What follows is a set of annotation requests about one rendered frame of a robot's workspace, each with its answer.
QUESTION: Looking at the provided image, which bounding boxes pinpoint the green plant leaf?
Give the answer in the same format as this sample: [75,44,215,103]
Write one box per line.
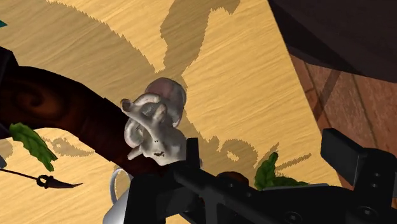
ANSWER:
[253,151,309,191]
[8,122,59,172]

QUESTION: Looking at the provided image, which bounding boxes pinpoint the white mug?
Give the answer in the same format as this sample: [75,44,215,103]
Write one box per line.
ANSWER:
[102,167,134,224]

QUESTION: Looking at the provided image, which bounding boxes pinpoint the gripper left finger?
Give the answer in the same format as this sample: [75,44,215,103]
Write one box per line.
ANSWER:
[123,137,225,224]

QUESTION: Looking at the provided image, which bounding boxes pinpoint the dark brown cabinet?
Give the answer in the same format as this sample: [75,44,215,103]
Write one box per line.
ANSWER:
[267,0,397,83]

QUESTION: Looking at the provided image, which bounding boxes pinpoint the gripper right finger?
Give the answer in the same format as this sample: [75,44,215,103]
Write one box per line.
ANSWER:
[321,128,397,224]

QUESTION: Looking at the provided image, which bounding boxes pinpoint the dark brown wooden curved vase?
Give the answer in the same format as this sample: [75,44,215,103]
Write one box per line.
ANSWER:
[0,46,178,178]

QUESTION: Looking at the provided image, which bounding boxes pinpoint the thin black hooked stem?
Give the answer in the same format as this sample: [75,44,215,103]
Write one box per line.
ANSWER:
[0,167,83,190]

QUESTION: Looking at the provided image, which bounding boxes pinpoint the grey mouse figure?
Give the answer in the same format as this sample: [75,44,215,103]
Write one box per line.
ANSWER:
[120,77,188,167]

